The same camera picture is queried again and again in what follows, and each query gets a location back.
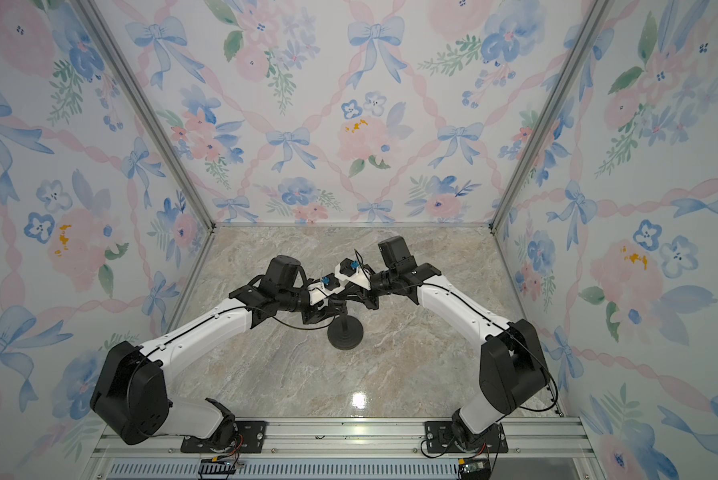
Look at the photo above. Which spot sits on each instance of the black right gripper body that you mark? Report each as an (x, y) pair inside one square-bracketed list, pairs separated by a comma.
[(369, 297)]

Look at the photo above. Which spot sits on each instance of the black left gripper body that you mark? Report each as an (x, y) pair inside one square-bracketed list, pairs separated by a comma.
[(313, 314)]

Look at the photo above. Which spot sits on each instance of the black microphone stand pole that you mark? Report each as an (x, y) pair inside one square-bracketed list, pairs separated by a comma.
[(345, 320)]

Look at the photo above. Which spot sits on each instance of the black round microphone stand base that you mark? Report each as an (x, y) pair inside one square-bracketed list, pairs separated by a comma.
[(345, 340)]

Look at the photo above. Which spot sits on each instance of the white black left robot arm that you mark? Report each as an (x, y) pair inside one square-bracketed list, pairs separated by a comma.
[(131, 394)]

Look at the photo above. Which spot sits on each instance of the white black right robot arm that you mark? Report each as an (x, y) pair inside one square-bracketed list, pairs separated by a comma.
[(512, 368)]

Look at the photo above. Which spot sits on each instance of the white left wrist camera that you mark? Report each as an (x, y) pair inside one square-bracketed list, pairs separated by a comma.
[(323, 288)]

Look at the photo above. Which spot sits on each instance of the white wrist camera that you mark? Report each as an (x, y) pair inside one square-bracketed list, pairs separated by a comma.
[(323, 288), (349, 273)]

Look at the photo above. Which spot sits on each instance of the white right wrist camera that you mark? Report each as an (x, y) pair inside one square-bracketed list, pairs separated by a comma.
[(349, 273)]

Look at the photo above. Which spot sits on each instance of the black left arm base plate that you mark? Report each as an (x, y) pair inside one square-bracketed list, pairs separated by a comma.
[(239, 436)]

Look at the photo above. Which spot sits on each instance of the aluminium mounting rail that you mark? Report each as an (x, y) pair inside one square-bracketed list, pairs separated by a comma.
[(360, 448)]

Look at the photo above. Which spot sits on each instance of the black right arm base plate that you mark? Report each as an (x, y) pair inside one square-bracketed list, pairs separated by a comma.
[(472, 429)]

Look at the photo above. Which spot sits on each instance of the aluminium right corner post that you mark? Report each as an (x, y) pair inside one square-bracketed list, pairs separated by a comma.
[(589, 30)]

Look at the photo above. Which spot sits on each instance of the aluminium corner post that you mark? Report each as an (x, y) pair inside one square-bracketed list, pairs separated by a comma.
[(92, 19), (589, 30)]

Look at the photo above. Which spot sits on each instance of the aluminium left corner post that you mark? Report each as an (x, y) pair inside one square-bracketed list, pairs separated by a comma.
[(92, 19)]

